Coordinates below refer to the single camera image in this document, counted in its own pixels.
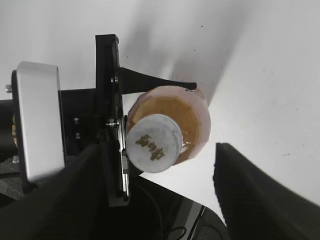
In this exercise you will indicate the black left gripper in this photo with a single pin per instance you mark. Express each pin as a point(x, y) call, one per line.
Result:
point(96, 116)

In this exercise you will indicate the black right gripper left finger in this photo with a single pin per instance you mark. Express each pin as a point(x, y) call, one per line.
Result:
point(71, 206)

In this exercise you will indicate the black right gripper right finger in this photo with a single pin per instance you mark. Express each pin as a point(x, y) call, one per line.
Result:
point(257, 207)

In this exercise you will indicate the pink label oolong tea bottle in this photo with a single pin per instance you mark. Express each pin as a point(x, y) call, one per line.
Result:
point(188, 108)

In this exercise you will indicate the white bottle cap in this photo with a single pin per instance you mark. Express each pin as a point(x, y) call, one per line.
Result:
point(153, 144)

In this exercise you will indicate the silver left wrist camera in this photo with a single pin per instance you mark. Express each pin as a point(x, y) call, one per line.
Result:
point(35, 89)

